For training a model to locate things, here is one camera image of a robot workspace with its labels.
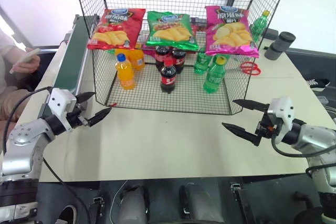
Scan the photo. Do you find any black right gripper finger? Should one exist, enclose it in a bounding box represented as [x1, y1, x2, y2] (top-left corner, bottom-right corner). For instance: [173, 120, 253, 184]
[232, 99, 270, 112]
[221, 122, 261, 147]

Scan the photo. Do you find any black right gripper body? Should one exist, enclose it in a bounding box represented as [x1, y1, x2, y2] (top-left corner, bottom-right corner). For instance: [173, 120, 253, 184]
[255, 111, 279, 140]

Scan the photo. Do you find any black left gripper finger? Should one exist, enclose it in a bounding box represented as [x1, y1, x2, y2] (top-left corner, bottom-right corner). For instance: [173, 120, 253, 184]
[76, 92, 97, 104]
[87, 107, 112, 128]

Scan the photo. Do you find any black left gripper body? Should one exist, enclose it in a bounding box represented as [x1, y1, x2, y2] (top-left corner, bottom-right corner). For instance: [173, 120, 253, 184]
[66, 102, 89, 130]

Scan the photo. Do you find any white smartphone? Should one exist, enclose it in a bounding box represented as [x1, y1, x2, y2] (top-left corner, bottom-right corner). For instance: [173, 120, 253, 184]
[9, 48, 41, 74]

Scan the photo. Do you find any green conveyor belt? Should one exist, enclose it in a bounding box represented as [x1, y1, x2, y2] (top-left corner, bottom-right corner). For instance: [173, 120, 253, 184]
[53, 14, 102, 98]

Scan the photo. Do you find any person's bare hand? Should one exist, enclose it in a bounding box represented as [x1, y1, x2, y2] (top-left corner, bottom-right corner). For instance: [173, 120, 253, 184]
[13, 54, 41, 74]

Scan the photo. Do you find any orange soda bottle blue cap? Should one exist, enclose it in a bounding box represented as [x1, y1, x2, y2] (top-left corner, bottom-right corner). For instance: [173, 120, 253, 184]
[115, 53, 136, 91]

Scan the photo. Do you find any green soda bottle yellow cap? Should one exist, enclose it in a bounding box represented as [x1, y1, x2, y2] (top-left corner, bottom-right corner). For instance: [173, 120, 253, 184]
[250, 10, 271, 44]
[203, 56, 227, 95]

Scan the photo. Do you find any dark grey cylinder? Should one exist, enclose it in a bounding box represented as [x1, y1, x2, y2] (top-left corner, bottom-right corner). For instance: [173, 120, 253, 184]
[272, 31, 297, 52]

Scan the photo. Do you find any red potato chips bag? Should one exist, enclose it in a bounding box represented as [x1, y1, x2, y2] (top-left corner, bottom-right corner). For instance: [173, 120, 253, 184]
[86, 8, 146, 51]

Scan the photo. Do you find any magenta potato chips bag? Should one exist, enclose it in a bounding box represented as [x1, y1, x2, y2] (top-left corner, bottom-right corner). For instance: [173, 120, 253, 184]
[204, 5, 260, 59]

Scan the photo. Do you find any person in light clothes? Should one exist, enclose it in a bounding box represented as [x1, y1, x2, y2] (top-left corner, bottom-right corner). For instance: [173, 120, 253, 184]
[0, 28, 33, 123]

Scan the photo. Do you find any cola bottle red cap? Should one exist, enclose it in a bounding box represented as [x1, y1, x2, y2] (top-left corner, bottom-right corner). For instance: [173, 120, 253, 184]
[160, 59, 178, 94]

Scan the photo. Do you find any cola bottle red label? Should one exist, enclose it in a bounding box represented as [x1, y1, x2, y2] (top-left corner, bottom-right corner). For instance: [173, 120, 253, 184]
[171, 47, 187, 75]
[154, 46, 172, 72]

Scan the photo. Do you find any dark grey rounded shape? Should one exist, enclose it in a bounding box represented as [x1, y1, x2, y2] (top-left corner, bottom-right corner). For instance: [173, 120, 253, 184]
[119, 184, 151, 224]

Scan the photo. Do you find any red box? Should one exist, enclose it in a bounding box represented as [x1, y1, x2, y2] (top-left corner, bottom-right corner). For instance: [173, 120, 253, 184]
[191, 17, 208, 32]

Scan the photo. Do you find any green potato chips bag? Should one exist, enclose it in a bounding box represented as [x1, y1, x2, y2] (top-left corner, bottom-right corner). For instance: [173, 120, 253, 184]
[145, 10, 200, 52]

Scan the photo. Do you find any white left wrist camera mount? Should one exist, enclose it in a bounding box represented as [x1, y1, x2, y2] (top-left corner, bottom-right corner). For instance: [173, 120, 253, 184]
[48, 87, 78, 131]

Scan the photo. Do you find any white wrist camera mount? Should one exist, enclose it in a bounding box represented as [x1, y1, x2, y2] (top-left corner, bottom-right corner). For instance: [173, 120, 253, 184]
[267, 97, 295, 138]
[48, 87, 78, 131]

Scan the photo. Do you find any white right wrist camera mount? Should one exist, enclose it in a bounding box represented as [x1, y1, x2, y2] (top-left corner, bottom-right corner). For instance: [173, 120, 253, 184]
[267, 97, 295, 138]

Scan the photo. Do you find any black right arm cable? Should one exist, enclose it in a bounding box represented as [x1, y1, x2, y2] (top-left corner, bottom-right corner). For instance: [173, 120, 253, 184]
[271, 129, 336, 176]

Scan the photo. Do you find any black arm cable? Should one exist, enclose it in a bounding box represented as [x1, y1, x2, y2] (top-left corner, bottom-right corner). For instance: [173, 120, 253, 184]
[271, 129, 336, 176]
[2, 87, 52, 156]

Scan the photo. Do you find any red plastic ring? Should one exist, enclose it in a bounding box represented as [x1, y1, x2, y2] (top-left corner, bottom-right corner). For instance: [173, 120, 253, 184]
[242, 66, 263, 77]
[239, 61, 259, 72]

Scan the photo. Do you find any black table bracket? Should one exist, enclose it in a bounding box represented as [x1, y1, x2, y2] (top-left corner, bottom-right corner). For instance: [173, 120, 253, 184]
[229, 182, 244, 193]
[92, 194, 105, 207]

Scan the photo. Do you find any black wire mesh rack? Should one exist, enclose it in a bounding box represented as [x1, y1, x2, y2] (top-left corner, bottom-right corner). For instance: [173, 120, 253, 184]
[72, 0, 291, 116]

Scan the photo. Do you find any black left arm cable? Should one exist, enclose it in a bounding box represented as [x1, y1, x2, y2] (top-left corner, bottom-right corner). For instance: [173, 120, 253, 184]
[2, 87, 52, 156]

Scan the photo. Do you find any thin black cable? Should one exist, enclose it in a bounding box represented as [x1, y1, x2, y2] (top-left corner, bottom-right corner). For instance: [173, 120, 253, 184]
[41, 157, 91, 224]

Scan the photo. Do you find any thin white cable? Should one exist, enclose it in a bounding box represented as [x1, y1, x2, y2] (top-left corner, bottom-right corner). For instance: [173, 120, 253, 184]
[109, 181, 127, 224]

